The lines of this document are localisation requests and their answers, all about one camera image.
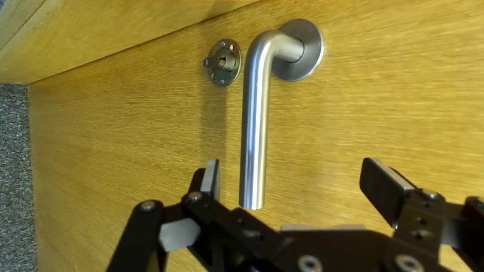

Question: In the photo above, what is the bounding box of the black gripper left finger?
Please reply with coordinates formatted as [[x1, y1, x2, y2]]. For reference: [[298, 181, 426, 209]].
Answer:
[[107, 157, 284, 272]]

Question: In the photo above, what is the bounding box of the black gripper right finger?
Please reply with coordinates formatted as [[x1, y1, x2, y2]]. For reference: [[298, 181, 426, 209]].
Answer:
[[358, 156, 484, 272]]

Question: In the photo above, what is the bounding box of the silver lever door handle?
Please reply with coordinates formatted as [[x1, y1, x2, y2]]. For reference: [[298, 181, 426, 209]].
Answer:
[[237, 18, 325, 212]]

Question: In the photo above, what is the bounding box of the round silver lock cylinder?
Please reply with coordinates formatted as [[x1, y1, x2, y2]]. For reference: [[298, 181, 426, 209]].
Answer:
[[202, 38, 243, 88]]

